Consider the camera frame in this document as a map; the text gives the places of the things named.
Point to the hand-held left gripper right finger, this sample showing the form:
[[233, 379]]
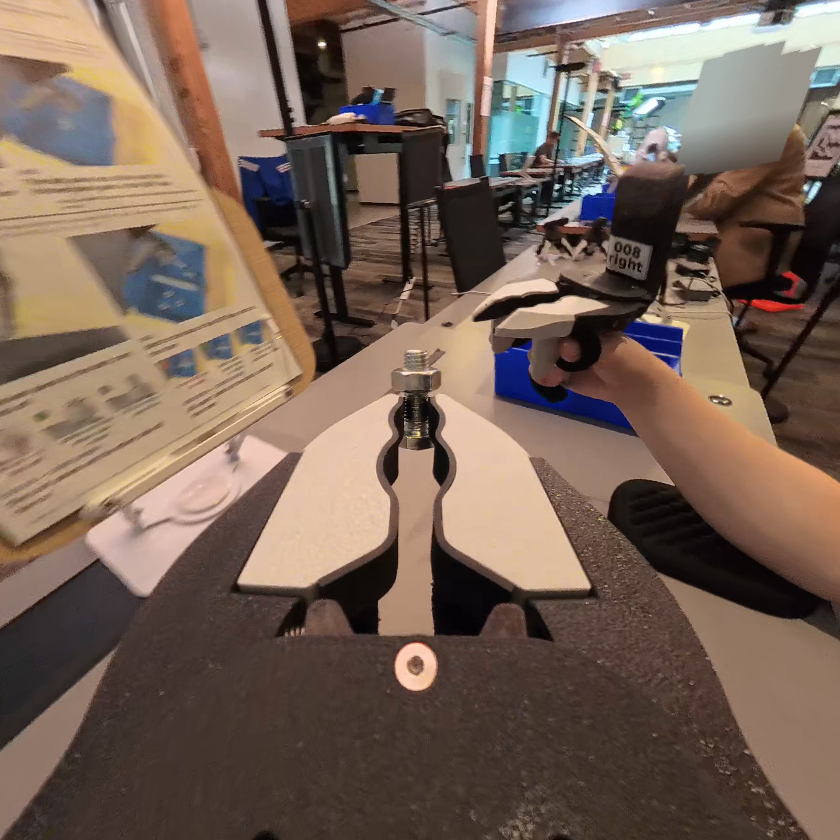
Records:
[[505, 518]]

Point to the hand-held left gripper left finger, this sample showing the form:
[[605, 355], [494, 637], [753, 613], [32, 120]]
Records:
[[328, 512]]

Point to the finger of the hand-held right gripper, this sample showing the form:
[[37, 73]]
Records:
[[538, 321], [525, 290]]

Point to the blue plastic divided bin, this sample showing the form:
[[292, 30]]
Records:
[[518, 387]]

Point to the silver hex bolt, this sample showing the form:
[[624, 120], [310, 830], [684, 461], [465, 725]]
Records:
[[416, 410]]

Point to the silver hex nut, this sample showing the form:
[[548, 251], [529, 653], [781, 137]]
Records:
[[416, 382]]

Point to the person's right forearm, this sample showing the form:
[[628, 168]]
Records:
[[722, 472]]

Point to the person's right hand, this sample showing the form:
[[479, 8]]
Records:
[[613, 367]]

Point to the blue storage bin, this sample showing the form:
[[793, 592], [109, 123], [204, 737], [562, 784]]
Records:
[[597, 207]]

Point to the spare hand-held gripper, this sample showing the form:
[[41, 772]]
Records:
[[590, 239], [554, 239]]

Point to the black fabric chair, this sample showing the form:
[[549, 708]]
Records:
[[469, 236]]

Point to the black office chair red base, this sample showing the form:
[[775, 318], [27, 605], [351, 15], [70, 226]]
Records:
[[823, 243]]

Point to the black mesh chair armrest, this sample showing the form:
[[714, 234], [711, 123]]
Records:
[[709, 544]]

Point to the instruction sheet on stand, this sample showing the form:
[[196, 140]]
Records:
[[275, 295]]

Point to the dark panel on black stand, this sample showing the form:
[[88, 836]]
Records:
[[318, 197]]

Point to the printed instruction sheet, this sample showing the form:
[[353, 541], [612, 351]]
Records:
[[98, 197]]

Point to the reddish wooden pillar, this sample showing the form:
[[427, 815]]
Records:
[[184, 98]]

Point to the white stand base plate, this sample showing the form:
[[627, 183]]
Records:
[[144, 551]]

